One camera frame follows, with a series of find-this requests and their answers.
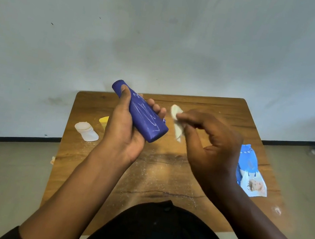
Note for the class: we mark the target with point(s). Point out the person's right hand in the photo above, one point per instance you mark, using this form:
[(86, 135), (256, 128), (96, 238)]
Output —
[(214, 156)]

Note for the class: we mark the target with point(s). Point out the person's left hand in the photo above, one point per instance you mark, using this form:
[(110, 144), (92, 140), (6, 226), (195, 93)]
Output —
[(122, 136)]

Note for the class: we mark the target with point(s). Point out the yellow bottle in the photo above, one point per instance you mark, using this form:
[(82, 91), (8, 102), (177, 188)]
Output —
[(104, 122)]

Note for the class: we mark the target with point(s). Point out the dark blue bottle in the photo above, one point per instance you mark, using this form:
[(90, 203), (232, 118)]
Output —
[(143, 115)]

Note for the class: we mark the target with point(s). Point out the white bottle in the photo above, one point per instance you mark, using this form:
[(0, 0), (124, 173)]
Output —
[(86, 132)]

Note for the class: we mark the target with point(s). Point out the blue wet wipes pack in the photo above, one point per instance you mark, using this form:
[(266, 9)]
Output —
[(251, 174)]

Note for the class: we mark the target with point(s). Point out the white wipe cloth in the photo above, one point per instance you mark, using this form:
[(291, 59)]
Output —
[(178, 124)]

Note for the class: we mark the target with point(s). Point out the person's left forearm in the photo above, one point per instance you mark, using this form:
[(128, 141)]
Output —
[(70, 202)]

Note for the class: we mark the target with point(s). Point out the person's black clothing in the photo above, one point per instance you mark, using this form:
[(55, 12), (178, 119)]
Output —
[(162, 238)]

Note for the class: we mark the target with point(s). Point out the wooden table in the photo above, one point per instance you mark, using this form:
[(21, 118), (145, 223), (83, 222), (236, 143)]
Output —
[(221, 110)]

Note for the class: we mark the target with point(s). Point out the orange white paper scrap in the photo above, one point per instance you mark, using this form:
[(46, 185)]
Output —
[(52, 160)]

